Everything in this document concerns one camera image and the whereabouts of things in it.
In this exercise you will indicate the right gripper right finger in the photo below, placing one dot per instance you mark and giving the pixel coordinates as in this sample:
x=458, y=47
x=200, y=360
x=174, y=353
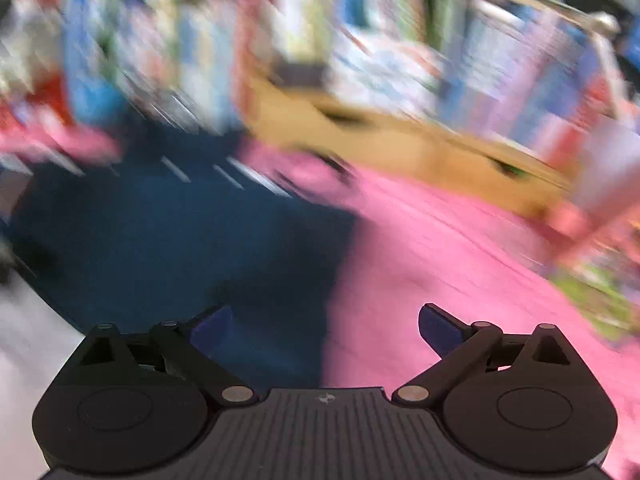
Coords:
x=463, y=350

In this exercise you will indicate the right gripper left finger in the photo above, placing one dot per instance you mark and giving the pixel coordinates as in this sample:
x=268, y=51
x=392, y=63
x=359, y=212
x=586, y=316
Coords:
x=186, y=348

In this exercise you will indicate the white navy zip jacket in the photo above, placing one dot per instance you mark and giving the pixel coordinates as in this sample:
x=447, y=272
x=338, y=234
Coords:
x=171, y=231

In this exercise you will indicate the pink bunny print blanket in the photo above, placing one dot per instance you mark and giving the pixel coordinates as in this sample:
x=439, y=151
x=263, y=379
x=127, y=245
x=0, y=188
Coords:
x=411, y=245

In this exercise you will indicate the pink dollhouse toy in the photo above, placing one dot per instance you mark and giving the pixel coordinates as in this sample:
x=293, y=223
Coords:
x=598, y=267

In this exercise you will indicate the wooden drawer organizer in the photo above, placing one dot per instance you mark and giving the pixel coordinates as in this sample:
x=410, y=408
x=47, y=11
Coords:
x=494, y=172

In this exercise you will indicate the blue plush ball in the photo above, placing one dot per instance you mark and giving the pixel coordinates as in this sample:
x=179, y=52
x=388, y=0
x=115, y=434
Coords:
x=95, y=102

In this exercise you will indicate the row of upright books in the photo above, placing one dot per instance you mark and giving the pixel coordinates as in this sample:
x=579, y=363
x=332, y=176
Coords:
x=530, y=73

